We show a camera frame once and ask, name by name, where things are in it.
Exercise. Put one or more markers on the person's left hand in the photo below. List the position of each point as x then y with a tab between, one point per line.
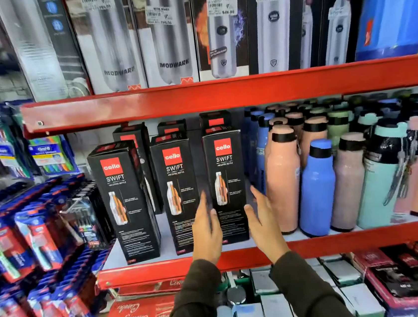
206	235

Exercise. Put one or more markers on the person's right hand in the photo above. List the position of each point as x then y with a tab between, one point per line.
268	232

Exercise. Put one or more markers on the black Cello box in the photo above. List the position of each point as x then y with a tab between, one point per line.
225	173
173	157
128	244

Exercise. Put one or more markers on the row black Cello boxes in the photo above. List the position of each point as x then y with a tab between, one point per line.
144	149

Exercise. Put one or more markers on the red metal shelf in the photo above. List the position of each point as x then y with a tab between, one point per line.
224	94

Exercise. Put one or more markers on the person's right forearm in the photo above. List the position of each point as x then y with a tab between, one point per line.
307	295

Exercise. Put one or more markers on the person's left forearm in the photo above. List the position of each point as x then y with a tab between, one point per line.
196	308

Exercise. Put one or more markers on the white steel bottle box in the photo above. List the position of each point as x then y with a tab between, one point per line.
113	43
169	37

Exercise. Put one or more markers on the grey black flask box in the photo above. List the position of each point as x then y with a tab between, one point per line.
39	51

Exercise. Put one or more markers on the group of coloured bottles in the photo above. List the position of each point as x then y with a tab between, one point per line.
316	189

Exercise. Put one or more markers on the flat red carton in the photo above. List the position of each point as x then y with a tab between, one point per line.
148	287

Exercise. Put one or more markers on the group of white green boxes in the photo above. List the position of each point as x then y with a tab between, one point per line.
275	310

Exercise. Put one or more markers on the stack of black toothbrush packs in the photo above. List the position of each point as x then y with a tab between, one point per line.
87	215

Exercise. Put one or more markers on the group of red blue toothbrush packs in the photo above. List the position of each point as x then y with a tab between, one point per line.
37	236

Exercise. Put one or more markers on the colourful toothbrush multipack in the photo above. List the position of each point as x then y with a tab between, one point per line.
48	154

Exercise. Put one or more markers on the blue toothbrush multipack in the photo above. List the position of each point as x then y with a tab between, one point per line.
5	149

